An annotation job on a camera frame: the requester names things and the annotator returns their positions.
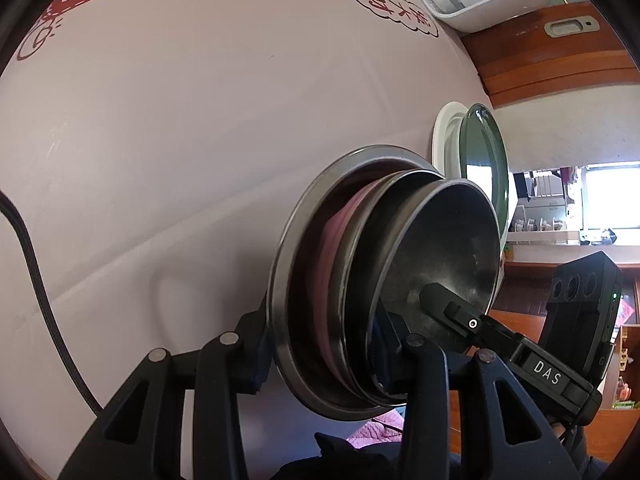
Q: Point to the white dish rack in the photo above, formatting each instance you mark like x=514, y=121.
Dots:
x=545, y=210

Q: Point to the small stainless steel bowl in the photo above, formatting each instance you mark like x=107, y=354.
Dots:
x=440, y=240

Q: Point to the pink steel bowl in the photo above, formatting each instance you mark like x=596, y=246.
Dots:
x=330, y=250

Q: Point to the bright window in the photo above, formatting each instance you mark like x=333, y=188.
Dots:
x=612, y=200

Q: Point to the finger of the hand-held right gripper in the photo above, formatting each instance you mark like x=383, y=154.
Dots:
x=450, y=310

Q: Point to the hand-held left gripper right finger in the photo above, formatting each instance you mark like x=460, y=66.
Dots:
x=395, y=360

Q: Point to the large stainless steel bowl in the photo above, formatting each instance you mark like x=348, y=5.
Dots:
x=300, y=270

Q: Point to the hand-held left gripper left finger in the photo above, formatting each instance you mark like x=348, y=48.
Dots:
x=252, y=355

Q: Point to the green glass plate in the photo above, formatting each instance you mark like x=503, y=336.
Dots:
x=480, y=140

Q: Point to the orange wooden sliding door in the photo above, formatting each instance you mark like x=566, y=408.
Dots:
x=525, y=70

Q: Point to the pink slippers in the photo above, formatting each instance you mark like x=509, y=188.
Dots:
x=375, y=427

